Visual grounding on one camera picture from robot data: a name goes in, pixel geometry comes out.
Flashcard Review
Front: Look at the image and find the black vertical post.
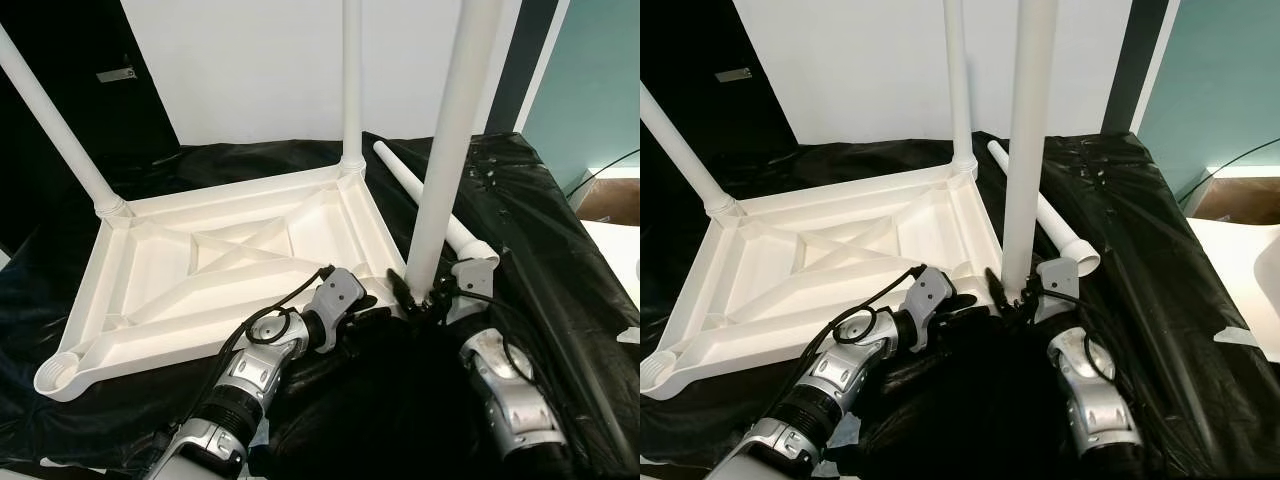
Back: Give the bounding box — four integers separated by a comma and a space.
1100, 0, 1171, 136
485, 0, 561, 136

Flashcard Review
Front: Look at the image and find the brown cardboard box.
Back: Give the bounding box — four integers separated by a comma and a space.
1190, 178, 1280, 223
580, 180, 641, 223

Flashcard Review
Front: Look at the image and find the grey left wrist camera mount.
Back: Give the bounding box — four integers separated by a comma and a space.
900, 266, 956, 351
305, 268, 366, 351

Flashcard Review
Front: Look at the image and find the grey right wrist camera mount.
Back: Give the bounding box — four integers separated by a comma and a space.
1035, 258, 1081, 323
452, 260, 491, 326

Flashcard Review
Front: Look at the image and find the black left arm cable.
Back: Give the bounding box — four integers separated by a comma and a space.
790, 265, 928, 401
215, 265, 338, 401

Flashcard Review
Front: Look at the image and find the white side table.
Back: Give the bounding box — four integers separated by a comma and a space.
1185, 220, 1280, 351
580, 222, 641, 301

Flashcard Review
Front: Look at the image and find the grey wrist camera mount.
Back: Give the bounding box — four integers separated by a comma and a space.
1035, 258, 1081, 323
900, 266, 956, 351
452, 260, 491, 326
305, 268, 366, 351

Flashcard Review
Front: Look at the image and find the black plastic sheet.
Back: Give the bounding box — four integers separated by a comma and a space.
640, 130, 1280, 480
0, 130, 641, 480

